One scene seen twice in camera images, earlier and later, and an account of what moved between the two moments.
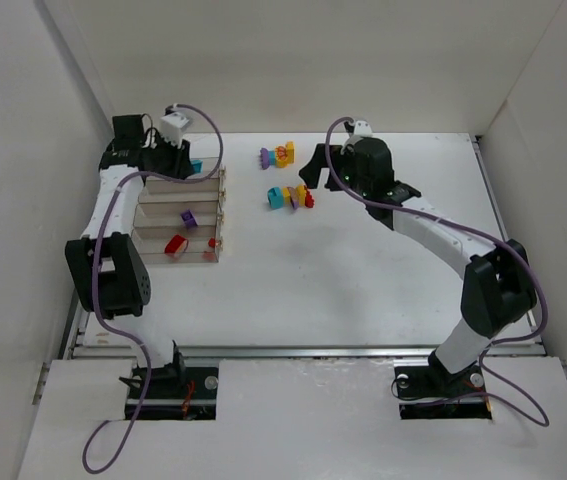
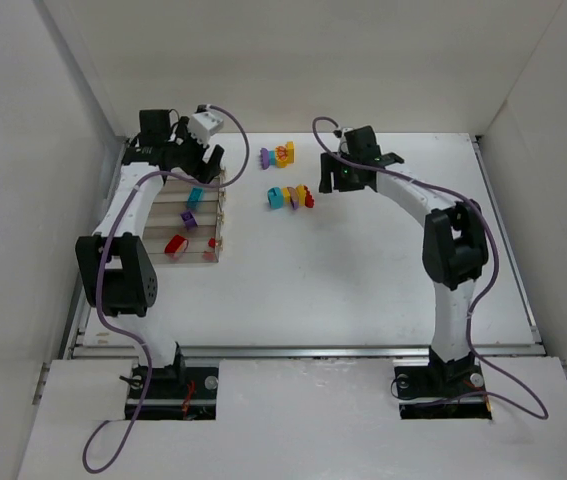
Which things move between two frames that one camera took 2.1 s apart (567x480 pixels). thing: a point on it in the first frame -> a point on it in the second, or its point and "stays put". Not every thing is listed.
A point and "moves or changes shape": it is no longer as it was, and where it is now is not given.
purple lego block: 264,158 stays put
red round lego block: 176,245 stays put
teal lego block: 197,165 moves or changes shape
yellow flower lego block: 285,154 stays put
